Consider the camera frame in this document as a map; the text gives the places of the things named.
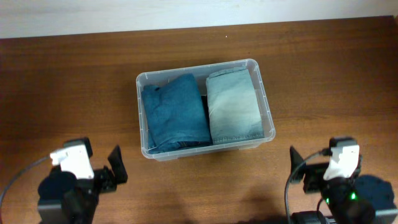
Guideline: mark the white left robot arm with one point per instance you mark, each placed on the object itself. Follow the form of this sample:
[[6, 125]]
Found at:
[[71, 194]]

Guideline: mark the dark blue jeans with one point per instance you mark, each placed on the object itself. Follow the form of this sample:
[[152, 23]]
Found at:
[[175, 115]]

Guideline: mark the light blue jeans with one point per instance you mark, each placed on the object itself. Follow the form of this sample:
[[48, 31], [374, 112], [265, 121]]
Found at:
[[233, 109]]

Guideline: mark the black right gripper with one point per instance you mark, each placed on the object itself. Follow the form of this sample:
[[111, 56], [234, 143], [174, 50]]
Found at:
[[309, 169]]

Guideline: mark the clear plastic storage bin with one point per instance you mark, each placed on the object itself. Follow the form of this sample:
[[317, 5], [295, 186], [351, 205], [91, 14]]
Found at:
[[201, 72]]

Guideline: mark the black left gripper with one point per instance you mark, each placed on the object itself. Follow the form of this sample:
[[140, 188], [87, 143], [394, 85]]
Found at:
[[109, 180]]

